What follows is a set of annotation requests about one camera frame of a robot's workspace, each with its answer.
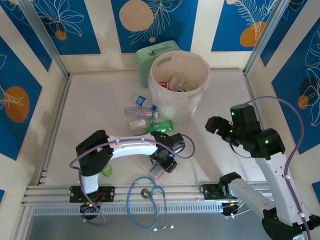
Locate clear red-print bottle blue cap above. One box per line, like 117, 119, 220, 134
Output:
147, 163, 166, 180

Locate green plastic soda bottle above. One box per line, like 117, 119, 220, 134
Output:
142, 119, 174, 134

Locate black wired connector block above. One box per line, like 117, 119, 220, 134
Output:
79, 201, 101, 214
221, 197, 250, 216

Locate square clear bottle orange label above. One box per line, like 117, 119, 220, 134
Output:
128, 119, 151, 132

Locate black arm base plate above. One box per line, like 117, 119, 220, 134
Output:
199, 184, 251, 201
69, 185, 116, 204

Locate grey slotted cable duct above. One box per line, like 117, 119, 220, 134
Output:
31, 205, 225, 216

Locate short light green bottle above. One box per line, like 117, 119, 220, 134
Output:
101, 163, 114, 178

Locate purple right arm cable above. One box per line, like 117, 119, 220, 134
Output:
223, 96, 312, 240

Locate mint green carry case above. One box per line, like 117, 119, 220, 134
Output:
135, 39, 181, 88

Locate cream ribbed plastic bin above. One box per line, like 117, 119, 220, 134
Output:
149, 51, 210, 125

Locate blue stethoscope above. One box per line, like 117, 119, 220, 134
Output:
126, 176, 175, 231

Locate aluminium frame post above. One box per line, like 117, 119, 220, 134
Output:
242, 0, 309, 76
17, 0, 70, 79

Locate aluminium table edge rail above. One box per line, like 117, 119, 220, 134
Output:
21, 179, 297, 208

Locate clear plastic bin liner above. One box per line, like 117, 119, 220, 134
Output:
148, 50, 212, 113

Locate clear bottle with pink label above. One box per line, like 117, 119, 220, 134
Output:
124, 106, 159, 119

